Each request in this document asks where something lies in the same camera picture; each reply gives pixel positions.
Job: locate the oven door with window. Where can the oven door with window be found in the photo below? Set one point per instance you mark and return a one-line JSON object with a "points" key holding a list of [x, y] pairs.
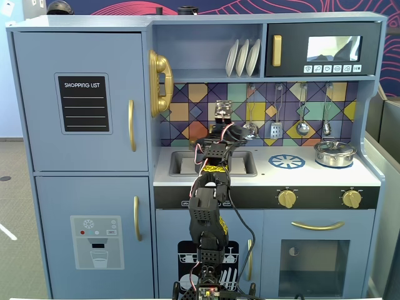
{"points": [[275, 250]]}

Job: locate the gray toy sink basin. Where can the gray toy sink basin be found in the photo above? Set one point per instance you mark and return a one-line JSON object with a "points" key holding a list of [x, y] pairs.
{"points": [[184, 164]]}

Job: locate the dishwasher door with dish print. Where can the dishwasher door with dish print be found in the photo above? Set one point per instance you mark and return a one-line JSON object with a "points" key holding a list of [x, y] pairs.
{"points": [[175, 225]]}

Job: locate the steel toy spatula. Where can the steel toy spatula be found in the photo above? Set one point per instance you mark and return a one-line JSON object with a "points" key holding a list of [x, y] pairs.
{"points": [[276, 131]]}

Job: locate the black cylinder object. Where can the black cylinder object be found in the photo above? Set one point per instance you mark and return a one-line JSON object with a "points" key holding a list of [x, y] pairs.
{"points": [[187, 11]]}

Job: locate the small wrist camera board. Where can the small wrist camera board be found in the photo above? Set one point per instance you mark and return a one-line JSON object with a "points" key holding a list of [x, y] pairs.
{"points": [[224, 110]]}

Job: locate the small steel toy utensil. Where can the small steel toy utensil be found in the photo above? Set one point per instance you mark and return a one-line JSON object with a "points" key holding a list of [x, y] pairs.
{"points": [[327, 127]]}

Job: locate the gold stove knob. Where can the gold stove knob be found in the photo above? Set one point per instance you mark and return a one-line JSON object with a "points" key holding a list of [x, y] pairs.
{"points": [[352, 199], [287, 199]]}

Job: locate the steel pot with lid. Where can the steel pot with lid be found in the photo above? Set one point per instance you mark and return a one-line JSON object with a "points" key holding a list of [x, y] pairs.
{"points": [[334, 154]]}

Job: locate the blue toy kitchen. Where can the blue toy kitchen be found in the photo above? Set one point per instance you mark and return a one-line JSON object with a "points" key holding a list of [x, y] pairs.
{"points": [[93, 150]]}

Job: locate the black toy microwave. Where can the black toy microwave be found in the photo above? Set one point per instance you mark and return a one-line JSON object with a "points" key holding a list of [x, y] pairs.
{"points": [[293, 47]]}

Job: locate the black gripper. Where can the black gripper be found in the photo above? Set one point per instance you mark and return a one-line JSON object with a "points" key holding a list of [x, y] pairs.
{"points": [[238, 135]]}

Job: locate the black helmet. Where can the black helmet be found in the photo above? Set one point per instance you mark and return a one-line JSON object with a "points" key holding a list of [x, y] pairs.
{"points": [[59, 7]]}

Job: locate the white toy plate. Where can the white toy plate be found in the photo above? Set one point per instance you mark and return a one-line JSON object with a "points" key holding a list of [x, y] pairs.
{"points": [[253, 57], [232, 59], [242, 58]]}

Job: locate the steel toy round spoon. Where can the steel toy round spoon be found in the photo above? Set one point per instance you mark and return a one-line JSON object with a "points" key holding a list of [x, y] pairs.
{"points": [[302, 128]]}

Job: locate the fridge door with shopping list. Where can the fridge door with shopping list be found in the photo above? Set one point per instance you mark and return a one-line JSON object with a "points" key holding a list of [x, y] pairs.
{"points": [[37, 125]]}

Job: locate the freezer door with dispenser print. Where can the freezer door with dispenser print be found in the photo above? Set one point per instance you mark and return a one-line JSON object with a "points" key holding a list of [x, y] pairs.
{"points": [[56, 200]]}

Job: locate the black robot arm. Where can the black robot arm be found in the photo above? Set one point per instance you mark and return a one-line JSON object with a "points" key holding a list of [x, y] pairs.
{"points": [[206, 218]]}

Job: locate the steel toy ladle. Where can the steel toy ladle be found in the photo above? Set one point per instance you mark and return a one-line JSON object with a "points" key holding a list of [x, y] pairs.
{"points": [[253, 129]]}

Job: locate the gold toy telephone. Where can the gold toy telephone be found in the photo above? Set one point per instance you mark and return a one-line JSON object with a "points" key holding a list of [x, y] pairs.
{"points": [[159, 81]]}

